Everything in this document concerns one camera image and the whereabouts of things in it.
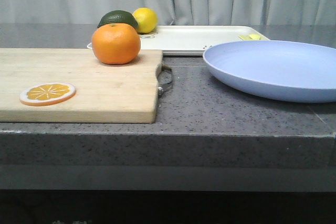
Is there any green lime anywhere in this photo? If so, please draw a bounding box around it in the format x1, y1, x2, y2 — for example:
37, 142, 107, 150
97, 10, 138, 29

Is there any orange fruit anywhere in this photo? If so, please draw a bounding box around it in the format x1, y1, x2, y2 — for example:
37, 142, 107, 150
91, 23, 141, 65

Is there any metal cutting board handle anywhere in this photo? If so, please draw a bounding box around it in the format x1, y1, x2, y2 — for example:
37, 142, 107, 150
157, 63, 173, 97

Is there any light blue plate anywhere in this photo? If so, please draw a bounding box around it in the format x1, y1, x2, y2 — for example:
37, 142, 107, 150
203, 40, 335, 103

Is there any orange slice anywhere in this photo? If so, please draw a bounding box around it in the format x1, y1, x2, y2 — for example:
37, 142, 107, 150
19, 82, 76, 106

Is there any cream white tray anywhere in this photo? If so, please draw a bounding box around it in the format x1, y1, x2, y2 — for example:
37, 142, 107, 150
86, 25, 271, 56

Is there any wooden cutting board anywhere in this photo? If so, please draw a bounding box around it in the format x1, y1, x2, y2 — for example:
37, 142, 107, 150
1, 48, 163, 123

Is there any yellow lemon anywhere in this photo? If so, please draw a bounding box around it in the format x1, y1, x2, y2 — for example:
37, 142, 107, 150
133, 7, 158, 34

